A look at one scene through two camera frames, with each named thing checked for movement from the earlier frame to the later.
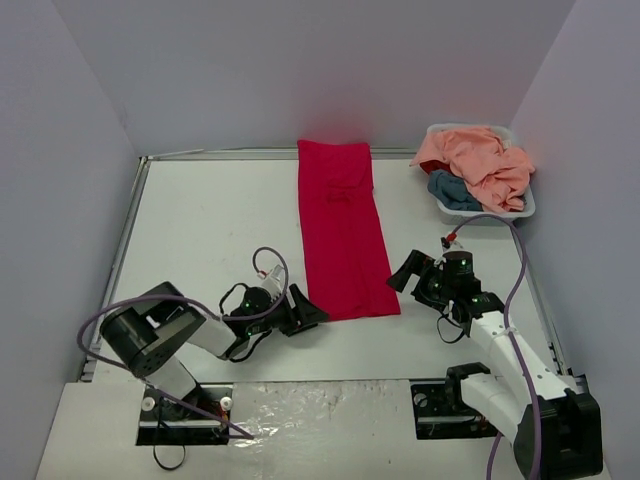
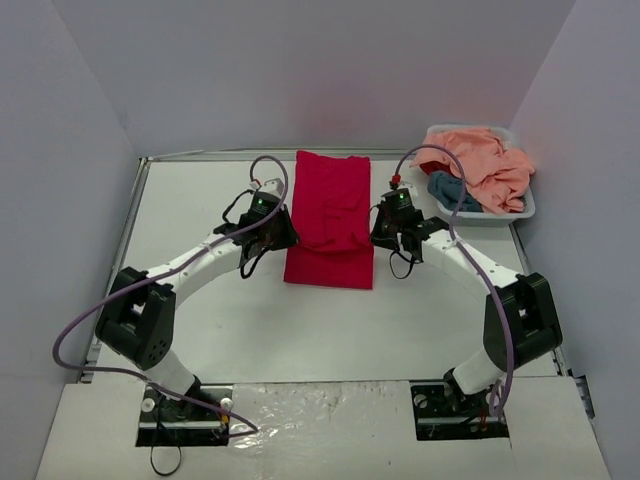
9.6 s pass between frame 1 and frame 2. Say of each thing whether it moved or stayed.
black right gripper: moved
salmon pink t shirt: stayed
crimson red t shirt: moved
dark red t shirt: stayed
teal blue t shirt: stayed
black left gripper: moved
